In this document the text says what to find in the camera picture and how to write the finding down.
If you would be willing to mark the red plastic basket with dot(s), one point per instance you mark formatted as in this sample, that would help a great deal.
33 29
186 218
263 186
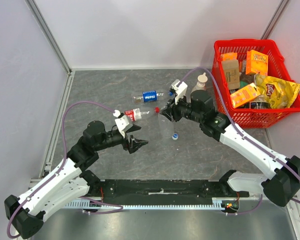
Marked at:
252 82

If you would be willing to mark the clear Pocari Sweat bottle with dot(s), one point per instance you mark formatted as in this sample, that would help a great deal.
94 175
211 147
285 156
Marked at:
166 127

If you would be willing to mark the yellow Lays chip bag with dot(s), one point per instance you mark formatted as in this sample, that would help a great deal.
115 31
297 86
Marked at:
279 93

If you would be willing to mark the Pepsi bottle blue label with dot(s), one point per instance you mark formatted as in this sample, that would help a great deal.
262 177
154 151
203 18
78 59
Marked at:
150 96

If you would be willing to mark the red label water bottle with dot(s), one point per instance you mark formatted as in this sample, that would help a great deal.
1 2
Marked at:
141 113

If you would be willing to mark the brown cardboard box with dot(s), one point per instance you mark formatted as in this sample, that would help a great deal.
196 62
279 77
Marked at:
231 72

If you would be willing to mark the beige nozzle bottle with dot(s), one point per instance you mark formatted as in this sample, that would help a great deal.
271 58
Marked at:
200 84

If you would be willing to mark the orange snack box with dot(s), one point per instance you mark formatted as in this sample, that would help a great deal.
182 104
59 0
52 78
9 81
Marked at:
244 95

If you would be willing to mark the aluminium frame rail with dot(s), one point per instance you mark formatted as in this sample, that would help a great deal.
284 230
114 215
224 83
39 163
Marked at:
48 34

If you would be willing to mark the dark jar in basket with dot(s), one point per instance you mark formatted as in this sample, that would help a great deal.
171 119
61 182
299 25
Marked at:
259 103

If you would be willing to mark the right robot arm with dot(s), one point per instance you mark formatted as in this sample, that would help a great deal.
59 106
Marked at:
280 177

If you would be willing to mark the orange Sugar Daddy box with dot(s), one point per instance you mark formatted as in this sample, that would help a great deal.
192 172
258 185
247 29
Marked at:
256 63

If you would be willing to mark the blue white Pocari cap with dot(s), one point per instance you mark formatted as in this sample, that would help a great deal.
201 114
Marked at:
175 136

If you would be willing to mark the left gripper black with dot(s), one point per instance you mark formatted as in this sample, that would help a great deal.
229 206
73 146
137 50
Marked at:
135 144

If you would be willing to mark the small orange box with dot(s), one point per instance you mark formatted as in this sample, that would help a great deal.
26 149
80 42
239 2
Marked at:
228 56

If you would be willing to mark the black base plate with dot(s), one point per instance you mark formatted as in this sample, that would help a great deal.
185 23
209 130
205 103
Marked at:
157 192

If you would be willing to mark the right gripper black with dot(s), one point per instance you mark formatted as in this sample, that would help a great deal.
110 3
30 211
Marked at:
172 111

